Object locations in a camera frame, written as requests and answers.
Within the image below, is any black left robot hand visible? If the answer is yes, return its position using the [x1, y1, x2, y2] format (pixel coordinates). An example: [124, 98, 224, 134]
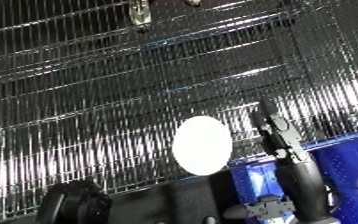
[35, 179, 114, 224]

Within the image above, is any paper cup with green band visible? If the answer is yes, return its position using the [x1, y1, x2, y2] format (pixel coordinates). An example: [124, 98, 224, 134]
[170, 115, 235, 177]

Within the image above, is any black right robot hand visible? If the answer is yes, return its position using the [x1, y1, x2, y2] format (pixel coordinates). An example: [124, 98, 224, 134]
[221, 95, 341, 224]

